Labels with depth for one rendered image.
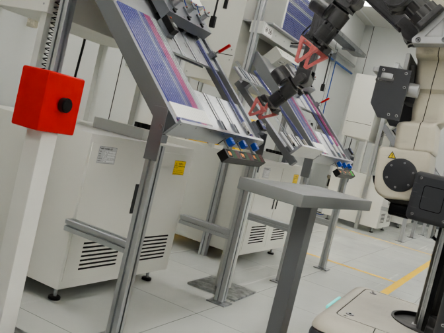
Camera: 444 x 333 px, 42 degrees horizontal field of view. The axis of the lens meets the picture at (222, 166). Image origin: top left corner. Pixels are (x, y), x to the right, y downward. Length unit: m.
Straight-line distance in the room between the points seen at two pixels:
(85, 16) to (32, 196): 0.98
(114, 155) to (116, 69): 2.56
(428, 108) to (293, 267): 0.71
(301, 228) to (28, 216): 0.94
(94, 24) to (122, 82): 2.32
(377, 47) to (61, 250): 8.56
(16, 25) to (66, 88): 2.33
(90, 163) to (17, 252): 0.51
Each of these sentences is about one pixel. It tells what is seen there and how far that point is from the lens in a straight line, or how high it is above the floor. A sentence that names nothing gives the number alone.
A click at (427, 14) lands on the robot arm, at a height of 1.18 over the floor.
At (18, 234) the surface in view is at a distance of 1.67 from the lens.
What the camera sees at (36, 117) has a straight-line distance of 1.58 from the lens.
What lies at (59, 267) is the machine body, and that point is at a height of 0.14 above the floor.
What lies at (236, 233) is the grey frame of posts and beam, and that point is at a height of 0.32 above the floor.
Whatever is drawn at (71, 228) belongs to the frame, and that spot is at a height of 0.30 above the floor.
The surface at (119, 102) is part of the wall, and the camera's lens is 4.75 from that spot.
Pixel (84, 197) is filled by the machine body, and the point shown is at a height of 0.39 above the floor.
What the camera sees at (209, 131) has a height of 0.72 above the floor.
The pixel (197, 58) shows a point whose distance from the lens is 2.44.
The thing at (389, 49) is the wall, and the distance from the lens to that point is 10.13.
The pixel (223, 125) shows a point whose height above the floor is 0.75.
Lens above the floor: 0.73
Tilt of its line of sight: 4 degrees down
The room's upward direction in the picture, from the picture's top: 13 degrees clockwise
